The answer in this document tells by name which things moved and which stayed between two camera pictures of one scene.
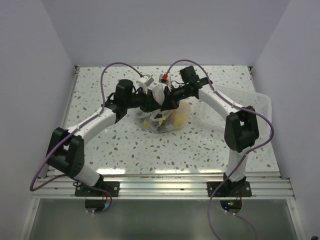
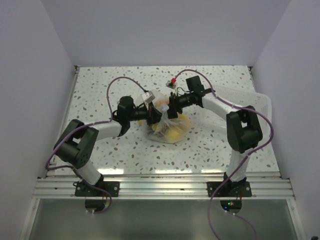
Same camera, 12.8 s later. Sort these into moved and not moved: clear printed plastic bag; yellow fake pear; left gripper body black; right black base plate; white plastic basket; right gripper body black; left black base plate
Moved: left gripper body black; clear printed plastic bag; right gripper body black; yellow fake pear
Not moved: left black base plate; white plastic basket; right black base plate
